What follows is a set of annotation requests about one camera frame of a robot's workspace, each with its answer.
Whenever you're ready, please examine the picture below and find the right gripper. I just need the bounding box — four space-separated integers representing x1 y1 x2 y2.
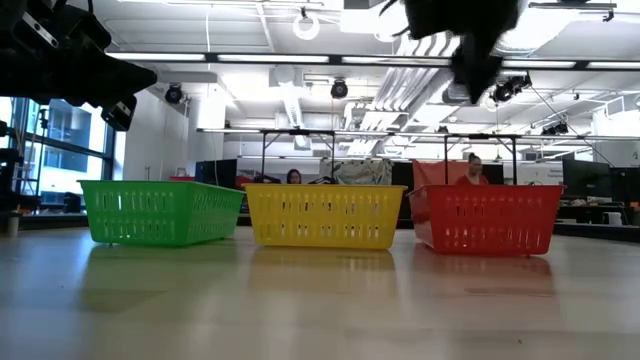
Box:
402 0 526 104

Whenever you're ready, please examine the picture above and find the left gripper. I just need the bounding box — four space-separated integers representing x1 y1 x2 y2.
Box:
0 0 159 132

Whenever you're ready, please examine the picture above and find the orange cloth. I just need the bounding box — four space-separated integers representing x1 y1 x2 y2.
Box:
412 159 469 190

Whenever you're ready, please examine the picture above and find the black monitor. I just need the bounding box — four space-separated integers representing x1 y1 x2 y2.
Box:
562 158 613 200
609 167 640 204
194 158 239 191

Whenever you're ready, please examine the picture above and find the green plastic basket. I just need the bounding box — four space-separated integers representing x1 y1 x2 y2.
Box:
78 179 246 248

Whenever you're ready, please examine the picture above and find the red plastic basket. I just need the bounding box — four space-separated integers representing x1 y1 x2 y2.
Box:
408 184 566 257

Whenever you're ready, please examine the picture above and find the black overhead light bar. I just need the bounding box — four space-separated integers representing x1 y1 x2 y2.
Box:
104 50 640 72

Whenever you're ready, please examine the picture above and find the silver tarp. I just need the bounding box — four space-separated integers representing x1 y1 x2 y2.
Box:
319 158 394 186

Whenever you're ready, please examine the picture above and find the yellow plastic basket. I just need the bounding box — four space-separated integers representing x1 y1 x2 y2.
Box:
243 183 408 251

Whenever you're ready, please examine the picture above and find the black metal rig frame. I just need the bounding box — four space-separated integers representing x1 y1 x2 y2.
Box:
259 128 337 185
442 132 522 187

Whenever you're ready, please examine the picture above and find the white ring ceiling fixture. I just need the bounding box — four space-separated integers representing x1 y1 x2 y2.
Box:
292 13 322 42

